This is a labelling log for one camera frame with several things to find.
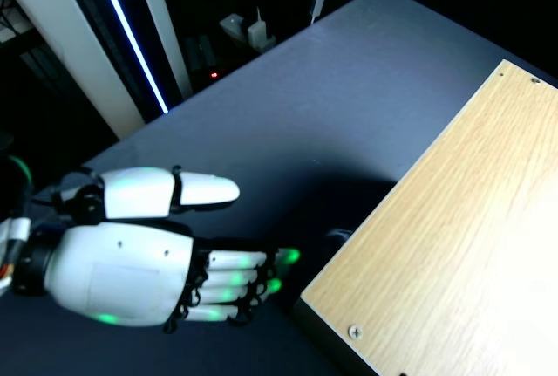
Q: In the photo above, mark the silver cross-head screw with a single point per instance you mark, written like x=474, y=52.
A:
x=355, y=331

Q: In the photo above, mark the white plug charger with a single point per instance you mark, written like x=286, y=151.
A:
x=257, y=31

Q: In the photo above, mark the grey table cloth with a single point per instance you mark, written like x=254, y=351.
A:
x=305, y=88

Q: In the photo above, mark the white column with light strip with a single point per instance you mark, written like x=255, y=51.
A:
x=65, y=44

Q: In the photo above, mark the black device with red light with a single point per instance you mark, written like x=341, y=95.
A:
x=205, y=57

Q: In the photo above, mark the white angled block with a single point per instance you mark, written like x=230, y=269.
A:
x=231, y=25

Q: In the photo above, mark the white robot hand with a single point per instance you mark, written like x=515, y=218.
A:
x=117, y=271

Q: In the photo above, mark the wooden cabinet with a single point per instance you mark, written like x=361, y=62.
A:
x=457, y=241

